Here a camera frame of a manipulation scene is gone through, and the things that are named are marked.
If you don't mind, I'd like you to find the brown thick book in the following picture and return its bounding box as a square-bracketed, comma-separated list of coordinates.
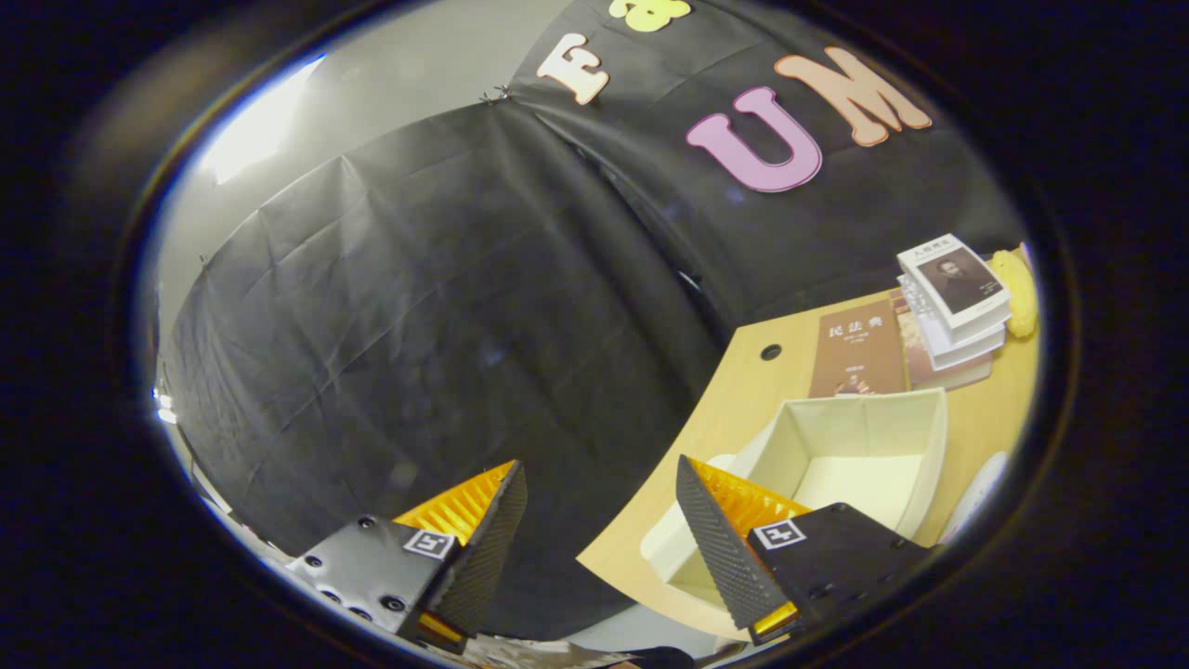
[890, 290, 993, 391]

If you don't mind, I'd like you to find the brown thin book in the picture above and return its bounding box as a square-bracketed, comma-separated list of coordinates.
[808, 297, 911, 399]

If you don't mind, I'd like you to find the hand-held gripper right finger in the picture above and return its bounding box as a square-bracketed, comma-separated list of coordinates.
[675, 454, 934, 647]

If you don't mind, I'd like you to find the beige fabric storage box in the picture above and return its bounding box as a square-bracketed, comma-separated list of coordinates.
[641, 387, 948, 642]

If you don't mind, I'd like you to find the white book with portrait cover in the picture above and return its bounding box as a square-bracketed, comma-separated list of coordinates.
[896, 234, 1012, 331]

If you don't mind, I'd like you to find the yellow round plush toy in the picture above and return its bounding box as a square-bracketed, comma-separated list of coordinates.
[986, 249, 1039, 340]

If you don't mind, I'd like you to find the black backdrop cloth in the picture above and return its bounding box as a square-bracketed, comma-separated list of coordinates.
[158, 0, 1027, 642]

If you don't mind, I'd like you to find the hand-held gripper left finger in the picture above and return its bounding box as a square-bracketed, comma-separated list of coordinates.
[283, 460, 529, 656]

